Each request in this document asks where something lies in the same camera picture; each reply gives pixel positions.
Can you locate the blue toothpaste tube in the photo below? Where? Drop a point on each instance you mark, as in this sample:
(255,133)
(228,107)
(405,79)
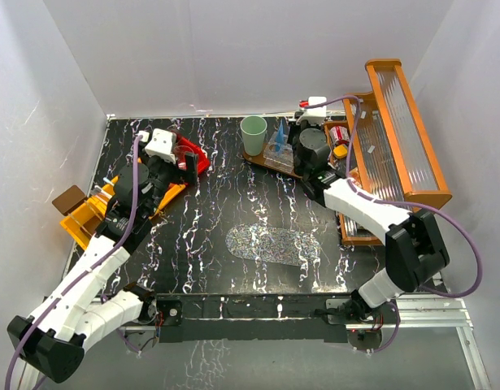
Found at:
(279,138)

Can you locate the red white small box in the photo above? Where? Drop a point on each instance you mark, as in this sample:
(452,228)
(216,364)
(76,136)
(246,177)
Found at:
(339,135)

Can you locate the orange plastic organizer bin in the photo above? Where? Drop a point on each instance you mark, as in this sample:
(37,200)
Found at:
(81,224)

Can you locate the brown oval wooden tray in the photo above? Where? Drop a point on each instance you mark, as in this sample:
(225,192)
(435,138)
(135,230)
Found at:
(259,161)

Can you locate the orange wooden tiered shelf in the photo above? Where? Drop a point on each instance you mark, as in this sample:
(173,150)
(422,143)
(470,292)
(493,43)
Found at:
(392,156)

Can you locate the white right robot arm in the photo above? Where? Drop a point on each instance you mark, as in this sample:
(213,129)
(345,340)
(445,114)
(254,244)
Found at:
(414,248)

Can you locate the clear acrylic toothbrush holder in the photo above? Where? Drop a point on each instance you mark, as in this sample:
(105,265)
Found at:
(278,154)

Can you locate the red plastic bin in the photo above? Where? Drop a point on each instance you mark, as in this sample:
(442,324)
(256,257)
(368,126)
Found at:
(184,148)

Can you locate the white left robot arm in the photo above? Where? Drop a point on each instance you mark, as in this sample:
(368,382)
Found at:
(55,337)

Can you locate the brown square coaster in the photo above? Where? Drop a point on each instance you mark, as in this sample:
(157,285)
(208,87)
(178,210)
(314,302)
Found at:
(69,200)

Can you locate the black front mounting rail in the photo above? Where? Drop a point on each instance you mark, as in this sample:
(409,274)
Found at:
(195,317)

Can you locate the yellow grey sponge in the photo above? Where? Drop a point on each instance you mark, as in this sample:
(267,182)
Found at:
(340,151)

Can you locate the green plastic cup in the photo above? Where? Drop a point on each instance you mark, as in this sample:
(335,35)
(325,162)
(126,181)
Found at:
(253,131)

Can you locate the glittery oval mat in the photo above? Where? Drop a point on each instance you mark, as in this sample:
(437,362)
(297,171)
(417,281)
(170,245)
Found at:
(273,245)

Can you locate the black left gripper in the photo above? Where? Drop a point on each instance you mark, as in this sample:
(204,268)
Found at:
(188,175)

